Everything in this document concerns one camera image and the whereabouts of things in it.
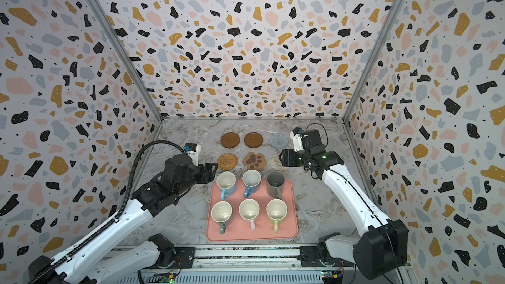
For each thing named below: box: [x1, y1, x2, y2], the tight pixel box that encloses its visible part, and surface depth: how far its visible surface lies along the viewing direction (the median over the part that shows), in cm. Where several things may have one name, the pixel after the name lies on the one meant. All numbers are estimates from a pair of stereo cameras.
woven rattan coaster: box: [216, 152, 239, 171], surface depth 105 cm
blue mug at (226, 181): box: [216, 170, 237, 202], surface depth 87 cm
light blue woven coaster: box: [269, 133, 289, 149], surface depth 114 cm
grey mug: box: [266, 170, 286, 200], surface depth 89 cm
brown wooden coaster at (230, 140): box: [220, 132, 241, 149], surface depth 115 cm
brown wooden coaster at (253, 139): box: [243, 131, 264, 149], surface depth 115 cm
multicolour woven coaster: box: [269, 155, 289, 172], surface depth 102 cm
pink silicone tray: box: [205, 178, 298, 242], surface depth 83 cm
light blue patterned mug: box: [241, 168, 262, 199], surface depth 87 cm
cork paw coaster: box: [241, 151, 267, 171], surface depth 105 cm
